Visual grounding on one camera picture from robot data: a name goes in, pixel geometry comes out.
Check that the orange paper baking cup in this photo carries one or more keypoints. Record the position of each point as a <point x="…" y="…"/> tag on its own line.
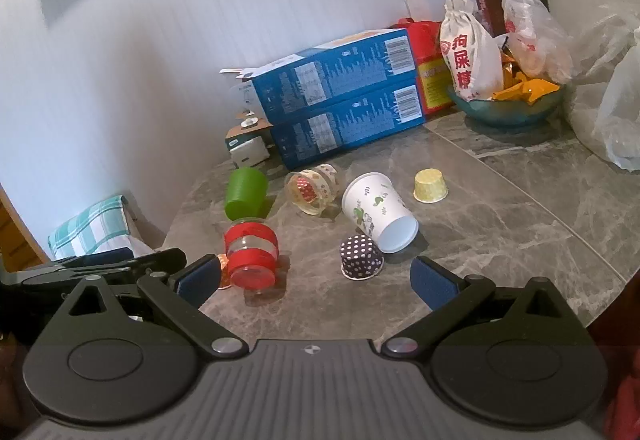
<point x="224" y="270"/>

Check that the clear plastic bag red print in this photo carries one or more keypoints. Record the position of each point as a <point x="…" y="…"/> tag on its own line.
<point x="535" y="35"/>

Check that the large white plastic bag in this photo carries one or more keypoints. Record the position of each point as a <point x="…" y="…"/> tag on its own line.
<point x="615" y="95"/>

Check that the red cloth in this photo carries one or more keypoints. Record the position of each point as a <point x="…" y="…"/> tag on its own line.
<point x="622" y="395"/>

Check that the red striped clear cup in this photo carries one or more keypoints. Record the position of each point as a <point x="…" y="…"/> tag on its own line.
<point x="250" y="250"/>

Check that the blue cardboard box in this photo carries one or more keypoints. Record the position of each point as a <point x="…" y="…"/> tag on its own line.
<point x="350" y="127"/>
<point x="330" y="70"/>

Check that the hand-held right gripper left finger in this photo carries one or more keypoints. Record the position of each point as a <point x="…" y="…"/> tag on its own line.
<point x="199" y="279"/>

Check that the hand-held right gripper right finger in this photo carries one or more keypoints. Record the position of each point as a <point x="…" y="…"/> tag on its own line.
<point x="433" y="283"/>

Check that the yellow paper baking cup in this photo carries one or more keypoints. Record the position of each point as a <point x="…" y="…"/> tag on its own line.
<point x="431" y="186"/>

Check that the clear cup red dot pattern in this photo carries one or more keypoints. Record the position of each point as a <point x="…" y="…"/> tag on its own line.
<point x="312" y="190"/>

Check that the green plastic cup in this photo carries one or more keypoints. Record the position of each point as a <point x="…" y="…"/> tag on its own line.
<point x="245" y="192"/>

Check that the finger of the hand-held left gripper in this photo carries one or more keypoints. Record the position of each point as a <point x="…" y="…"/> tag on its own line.
<point x="150" y="260"/>
<point x="45" y="279"/>

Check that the small white green box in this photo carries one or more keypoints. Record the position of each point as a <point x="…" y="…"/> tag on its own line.
<point x="247" y="147"/>

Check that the teal plaid cushion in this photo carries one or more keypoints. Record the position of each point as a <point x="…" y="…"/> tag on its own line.
<point x="90" y="230"/>

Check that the yellow red box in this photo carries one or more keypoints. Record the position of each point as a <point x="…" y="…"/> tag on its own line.
<point x="435" y="87"/>

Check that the teal glass bowl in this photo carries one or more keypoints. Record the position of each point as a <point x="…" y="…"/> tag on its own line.
<point x="505" y="112"/>

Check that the orange snack wrappers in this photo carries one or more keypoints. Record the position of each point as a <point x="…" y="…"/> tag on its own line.
<point x="527" y="87"/>

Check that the white paper cup green print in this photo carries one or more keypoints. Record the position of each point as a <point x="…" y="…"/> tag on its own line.
<point x="372" y="210"/>

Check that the dark polka dot paper cup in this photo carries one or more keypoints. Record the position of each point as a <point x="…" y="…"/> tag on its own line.
<point x="361" y="260"/>

